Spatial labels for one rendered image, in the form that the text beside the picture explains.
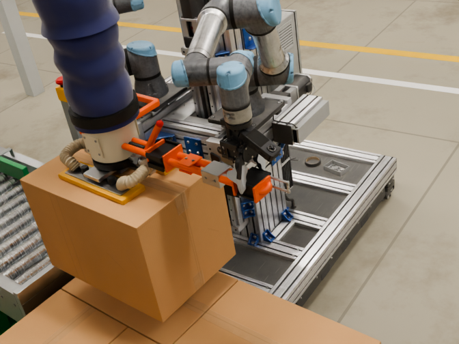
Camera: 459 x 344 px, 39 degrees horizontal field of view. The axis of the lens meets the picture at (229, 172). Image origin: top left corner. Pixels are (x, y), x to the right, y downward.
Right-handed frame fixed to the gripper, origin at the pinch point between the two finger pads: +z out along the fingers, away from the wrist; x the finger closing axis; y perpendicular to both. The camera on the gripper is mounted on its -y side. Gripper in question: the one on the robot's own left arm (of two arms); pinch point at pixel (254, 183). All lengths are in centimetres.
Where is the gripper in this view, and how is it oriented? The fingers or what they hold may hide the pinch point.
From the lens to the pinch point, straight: 181.8
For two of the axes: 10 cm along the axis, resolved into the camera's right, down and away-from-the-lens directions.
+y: -7.6, -2.5, 6.0
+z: 1.5, 8.3, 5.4
